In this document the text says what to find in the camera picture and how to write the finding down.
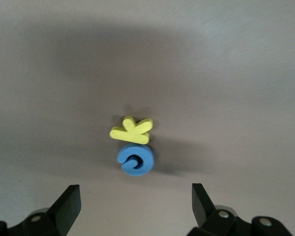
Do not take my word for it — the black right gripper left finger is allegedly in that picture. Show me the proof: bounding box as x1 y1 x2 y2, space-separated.
0 184 82 236

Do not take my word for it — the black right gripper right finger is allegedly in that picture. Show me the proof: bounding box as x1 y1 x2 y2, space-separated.
188 183 292 236

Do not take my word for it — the blue foam letter G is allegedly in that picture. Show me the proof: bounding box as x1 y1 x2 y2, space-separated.
117 144 155 177

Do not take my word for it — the yellow foam letter K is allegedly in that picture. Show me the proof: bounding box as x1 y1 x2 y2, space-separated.
110 116 154 145

